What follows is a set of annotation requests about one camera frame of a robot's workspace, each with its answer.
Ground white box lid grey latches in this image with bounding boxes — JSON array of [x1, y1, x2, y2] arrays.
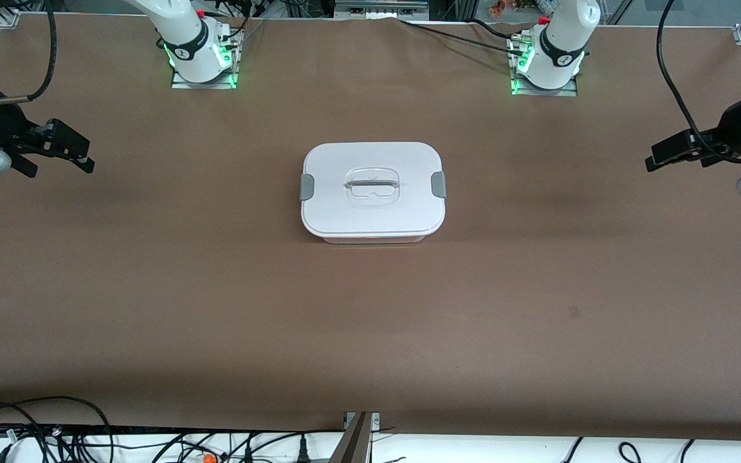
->
[[300, 141, 446, 237]]

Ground pink translucent plastic box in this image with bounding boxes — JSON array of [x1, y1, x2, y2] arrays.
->
[[318, 231, 429, 244]]

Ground aluminium profile beam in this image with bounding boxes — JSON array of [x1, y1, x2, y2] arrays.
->
[[329, 412, 381, 463]]

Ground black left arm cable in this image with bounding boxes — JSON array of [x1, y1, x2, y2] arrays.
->
[[656, 0, 741, 165]]

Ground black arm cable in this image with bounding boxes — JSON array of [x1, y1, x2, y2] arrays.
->
[[656, 0, 741, 165], [0, 0, 58, 105]]

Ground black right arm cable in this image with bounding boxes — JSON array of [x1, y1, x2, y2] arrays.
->
[[0, 0, 58, 105]]

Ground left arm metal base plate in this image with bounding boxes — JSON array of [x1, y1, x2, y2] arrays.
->
[[509, 32, 579, 97]]

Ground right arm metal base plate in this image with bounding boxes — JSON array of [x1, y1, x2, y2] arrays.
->
[[170, 29, 242, 90]]

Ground black cable across table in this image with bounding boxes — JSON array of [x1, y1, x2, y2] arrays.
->
[[399, 18, 532, 60]]

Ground black looped floor cable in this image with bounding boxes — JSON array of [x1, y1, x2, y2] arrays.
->
[[0, 395, 115, 463]]

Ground black rail strip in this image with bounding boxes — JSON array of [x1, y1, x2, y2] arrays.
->
[[0, 422, 345, 440]]

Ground silver frame extrusion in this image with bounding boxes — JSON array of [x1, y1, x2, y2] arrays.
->
[[334, 0, 430, 21]]

